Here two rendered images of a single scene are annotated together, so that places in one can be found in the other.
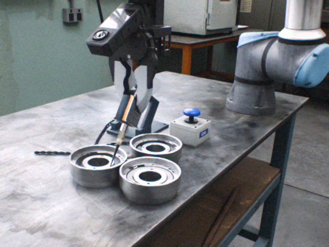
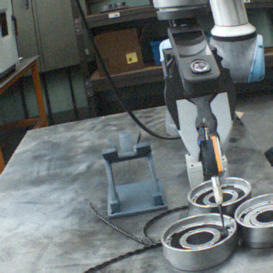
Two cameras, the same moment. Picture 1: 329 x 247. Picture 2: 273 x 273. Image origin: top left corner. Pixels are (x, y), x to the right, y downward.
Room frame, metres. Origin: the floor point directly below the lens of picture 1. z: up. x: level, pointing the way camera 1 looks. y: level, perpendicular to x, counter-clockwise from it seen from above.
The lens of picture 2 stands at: (0.13, 0.47, 1.17)
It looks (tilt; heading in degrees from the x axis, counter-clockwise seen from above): 17 degrees down; 329
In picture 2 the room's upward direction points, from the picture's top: 10 degrees counter-clockwise
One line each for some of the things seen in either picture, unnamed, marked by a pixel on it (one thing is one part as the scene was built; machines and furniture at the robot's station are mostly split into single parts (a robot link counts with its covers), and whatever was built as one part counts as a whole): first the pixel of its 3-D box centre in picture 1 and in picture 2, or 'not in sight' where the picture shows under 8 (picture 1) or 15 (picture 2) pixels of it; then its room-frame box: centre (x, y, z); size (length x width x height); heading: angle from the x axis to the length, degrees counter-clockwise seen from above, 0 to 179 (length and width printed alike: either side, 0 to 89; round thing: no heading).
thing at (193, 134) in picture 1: (192, 128); (207, 166); (0.80, -0.07, 0.82); 0.08 x 0.07 x 0.05; 146
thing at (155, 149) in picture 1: (155, 152); (221, 202); (0.67, 0.01, 0.82); 0.10 x 0.10 x 0.04
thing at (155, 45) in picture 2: not in sight; (182, 47); (3.54, -2.19, 0.56); 0.52 x 0.38 x 0.22; 53
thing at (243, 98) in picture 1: (252, 91); (193, 106); (1.07, -0.27, 0.85); 0.15 x 0.15 x 0.10
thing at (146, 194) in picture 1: (149, 180); (268, 220); (0.55, 0.02, 0.82); 0.10 x 0.10 x 0.04
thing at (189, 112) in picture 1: (191, 119); not in sight; (0.80, -0.07, 0.85); 0.04 x 0.04 x 0.05
